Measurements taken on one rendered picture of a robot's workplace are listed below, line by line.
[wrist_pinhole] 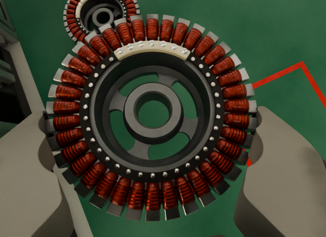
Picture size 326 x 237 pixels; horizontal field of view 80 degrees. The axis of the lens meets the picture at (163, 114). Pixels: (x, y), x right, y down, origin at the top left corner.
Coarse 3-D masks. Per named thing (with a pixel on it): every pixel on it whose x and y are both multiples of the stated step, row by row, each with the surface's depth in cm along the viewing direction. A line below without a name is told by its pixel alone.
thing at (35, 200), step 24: (24, 120) 9; (0, 144) 8; (24, 144) 8; (48, 144) 9; (0, 168) 7; (24, 168) 7; (48, 168) 8; (0, 192) 6; (24, 192) 6; (48, 192) 6; (0, 216) 5; (24, 216) 5; (48, 216) 5
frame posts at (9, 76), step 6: (0, 60) 27; (0, 66) 27; (6, 66) 28; (0, 72) 26; (6, 72) 27; (0, 78) 26; (6, 78) 27; (12, 78) 28; (0, 84) 28; (0, 126) 22; (6, 126) 22; (12, 126) 23; (0, 132) 22; (6, 132) 23
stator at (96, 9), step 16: (80, 0) 29; (96, 0) 30; (112, 0) 30; (128, 0) 29; (64, 16) 29; (80, 16) 29; (96, 16) 29; (112, 16) 29; (128, 16) 28; (80, 32) 28; (96, 32) 30
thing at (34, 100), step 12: (12, 48) 31; (24, 60) 31; (24, 72) 31; (24, 84) 31; (36, 96) 30; (36, 108) 30; (60, 180) 28; (72, 192) 28; (72, 204) 28; (72, 216) 28; (84, 216) 28; (84, 228) 27
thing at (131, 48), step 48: (96, 48) 11; (144, 48) 11; (192, 48) 11; (48, 96) 10; (96, 96) 11; (144, 96) 11; (192, 96) 13; (240, 96) 10; (96, 144) 10; (144, 144) 12; (192, 144) 12; (240, 144) 10; (96, 192) 9; (144, 192) 10; (192, 192) 9
